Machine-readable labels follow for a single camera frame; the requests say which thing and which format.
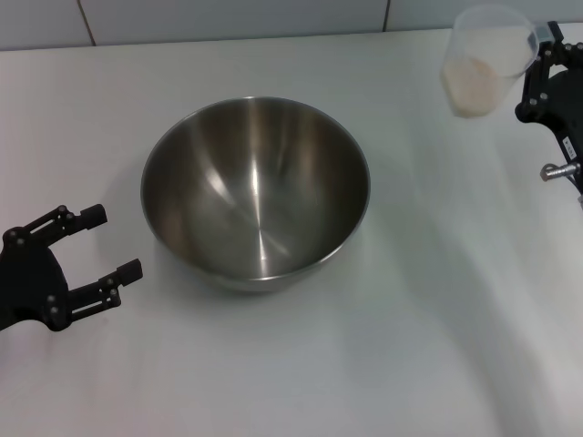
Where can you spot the stainless steel mixing bowl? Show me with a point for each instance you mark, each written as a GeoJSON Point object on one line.
{"type": "Point", "coordinates": [255, 191]}

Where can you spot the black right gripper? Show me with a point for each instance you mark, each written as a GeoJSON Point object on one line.
{"type": "Point", "coordinates": [567, 109]}

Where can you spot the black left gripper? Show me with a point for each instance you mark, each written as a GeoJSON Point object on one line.
{"type": "Point", "coordinates": [32, 282]}

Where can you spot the clear plastic measuring cup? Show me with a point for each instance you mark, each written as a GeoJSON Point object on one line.
{"type": "Point", "coordinates": [487, 41]}

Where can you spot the white rice grains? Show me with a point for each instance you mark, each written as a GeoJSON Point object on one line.
{"type": "Point", "coordinates": [473, 88]}

